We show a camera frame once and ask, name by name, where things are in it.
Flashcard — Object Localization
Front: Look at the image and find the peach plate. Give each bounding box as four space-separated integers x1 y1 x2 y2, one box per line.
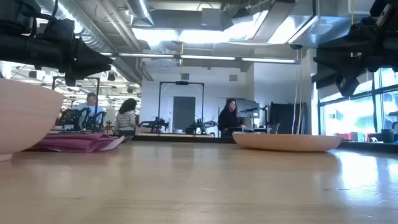
232 133 344 153

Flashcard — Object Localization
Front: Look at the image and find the black window frame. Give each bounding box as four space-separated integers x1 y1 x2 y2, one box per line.
316 67 398 136

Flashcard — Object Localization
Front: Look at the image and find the ceiling light tube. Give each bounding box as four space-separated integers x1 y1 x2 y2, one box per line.
241 57 297 64
118 52 175 59
180 55 236 61

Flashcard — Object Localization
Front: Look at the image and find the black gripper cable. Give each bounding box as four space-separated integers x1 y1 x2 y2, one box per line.
30 0 60 35

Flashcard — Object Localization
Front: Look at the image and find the folded pink cloth napkin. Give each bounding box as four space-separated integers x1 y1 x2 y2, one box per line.
26 133 126 154

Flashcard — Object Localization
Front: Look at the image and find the black standing board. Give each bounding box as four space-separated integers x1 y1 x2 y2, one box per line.
268 102 308 136

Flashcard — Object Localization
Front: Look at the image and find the grey computer monitor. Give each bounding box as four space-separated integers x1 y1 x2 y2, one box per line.
235 98 261 119

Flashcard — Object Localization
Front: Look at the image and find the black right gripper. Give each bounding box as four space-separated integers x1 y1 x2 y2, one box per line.
310 21 398 98

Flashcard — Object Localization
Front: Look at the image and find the black cylindrical container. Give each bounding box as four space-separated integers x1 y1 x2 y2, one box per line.
381 128 396 144

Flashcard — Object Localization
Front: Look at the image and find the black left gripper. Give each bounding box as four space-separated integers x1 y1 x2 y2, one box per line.
0 18 113 88

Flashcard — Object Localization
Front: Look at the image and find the grey door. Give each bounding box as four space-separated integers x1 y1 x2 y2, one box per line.
172 96 197 133

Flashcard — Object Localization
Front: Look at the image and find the person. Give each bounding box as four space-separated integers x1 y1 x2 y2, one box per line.
73 92 106 131
114 98 139 138
217 98 247 138

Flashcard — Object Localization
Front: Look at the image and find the black background rig frame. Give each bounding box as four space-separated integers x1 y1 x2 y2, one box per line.
158 80 205 131
52 75 101 108

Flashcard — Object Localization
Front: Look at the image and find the silver corrugated air duct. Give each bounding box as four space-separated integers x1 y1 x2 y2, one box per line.
35 0 144 85

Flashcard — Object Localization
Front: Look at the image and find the grey ceiling equipment box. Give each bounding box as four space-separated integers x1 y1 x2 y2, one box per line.
201 8 223 31

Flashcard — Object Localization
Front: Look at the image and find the peach bowl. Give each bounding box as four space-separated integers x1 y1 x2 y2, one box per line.
0 77 67 156

